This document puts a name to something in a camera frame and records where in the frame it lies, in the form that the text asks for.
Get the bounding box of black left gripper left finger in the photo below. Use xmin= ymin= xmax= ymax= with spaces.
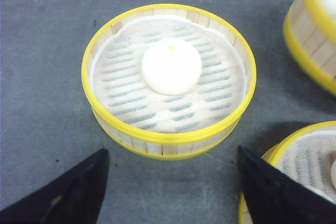
xmin=1 ymin=148 xmax=110 ymax=223

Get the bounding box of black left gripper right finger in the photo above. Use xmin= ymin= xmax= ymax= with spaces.
xmin=237 ymin=146 xmax=335 ymax=223

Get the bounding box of bamboo steamer drawer single bun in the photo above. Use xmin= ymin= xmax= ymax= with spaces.
xmin=81 ymin=4 xmax=257 ymax=160

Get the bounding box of white bun at edge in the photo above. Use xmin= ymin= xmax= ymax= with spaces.
xmin=330 ymin=160 xmax=336 ymax=188

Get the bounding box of white mesh steamer liner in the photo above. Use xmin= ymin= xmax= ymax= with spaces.
xmin=90 ymin=15 xmax=247 ymax=133

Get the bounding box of round white bun yellow dot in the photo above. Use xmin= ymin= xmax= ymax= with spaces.
xmin=141 ymin=37 xmax=202 ymax=96

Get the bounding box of bamboo steamer drawer with buns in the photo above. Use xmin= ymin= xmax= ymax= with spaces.
xmin=283 ymin=0 xmax=335 ymax=94

